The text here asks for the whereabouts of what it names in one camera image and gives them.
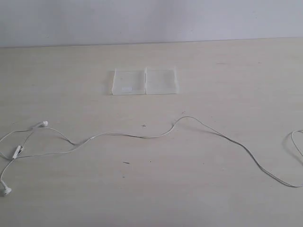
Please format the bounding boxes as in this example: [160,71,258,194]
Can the clear plastic storage case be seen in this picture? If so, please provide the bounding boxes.
[111,67,179,96]

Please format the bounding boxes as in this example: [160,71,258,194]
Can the white wired earphones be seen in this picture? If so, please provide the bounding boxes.
[0,116,303,197]

